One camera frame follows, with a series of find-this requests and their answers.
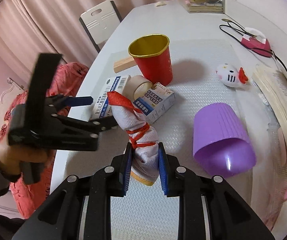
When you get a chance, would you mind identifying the left hand orange glove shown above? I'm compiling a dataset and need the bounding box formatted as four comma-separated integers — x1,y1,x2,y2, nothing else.
0,142,55,176

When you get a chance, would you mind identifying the red paper cup gold rim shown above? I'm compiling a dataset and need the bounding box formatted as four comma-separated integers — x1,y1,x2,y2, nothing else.
128,34,173,86

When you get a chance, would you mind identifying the wooden block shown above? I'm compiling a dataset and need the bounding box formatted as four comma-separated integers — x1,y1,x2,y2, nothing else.
113,56,137,73

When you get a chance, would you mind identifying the translucent textured desk mat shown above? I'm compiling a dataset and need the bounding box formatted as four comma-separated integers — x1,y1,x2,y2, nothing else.
110,39,273,239

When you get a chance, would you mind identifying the small cream eraser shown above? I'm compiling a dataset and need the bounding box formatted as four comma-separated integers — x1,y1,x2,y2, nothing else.
155,1,166,7

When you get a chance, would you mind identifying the beige tape roll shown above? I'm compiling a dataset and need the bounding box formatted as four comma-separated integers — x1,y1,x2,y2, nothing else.
122,75,153,101

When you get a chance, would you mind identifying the purple ribbed cup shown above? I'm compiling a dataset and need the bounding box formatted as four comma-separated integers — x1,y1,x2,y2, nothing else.
192,103,256,178

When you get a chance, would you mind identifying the white desk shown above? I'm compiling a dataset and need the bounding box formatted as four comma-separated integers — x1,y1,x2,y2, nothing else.
51,0,287,239

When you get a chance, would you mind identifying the pink white charger device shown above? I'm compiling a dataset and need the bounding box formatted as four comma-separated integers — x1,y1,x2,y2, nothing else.
241,27,272,57

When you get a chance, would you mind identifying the blue white medicine box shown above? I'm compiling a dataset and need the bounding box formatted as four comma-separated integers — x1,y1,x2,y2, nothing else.
89,75,131,120

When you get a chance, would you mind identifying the white chair blue cushion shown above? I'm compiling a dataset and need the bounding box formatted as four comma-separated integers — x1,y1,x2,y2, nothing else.
79,0,122,53

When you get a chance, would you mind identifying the pink floral bed quilt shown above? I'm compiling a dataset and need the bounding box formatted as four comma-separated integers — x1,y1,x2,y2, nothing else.
0,62,90,219

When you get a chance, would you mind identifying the hello kitty toy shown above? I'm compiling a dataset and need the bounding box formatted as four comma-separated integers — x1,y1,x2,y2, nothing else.
216,63,249,88

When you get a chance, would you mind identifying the pink curtain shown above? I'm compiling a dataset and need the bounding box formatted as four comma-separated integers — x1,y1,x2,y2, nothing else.
0,0,166,81

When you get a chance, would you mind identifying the black cable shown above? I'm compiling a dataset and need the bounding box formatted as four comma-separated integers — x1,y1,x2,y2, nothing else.
219,19,287,73

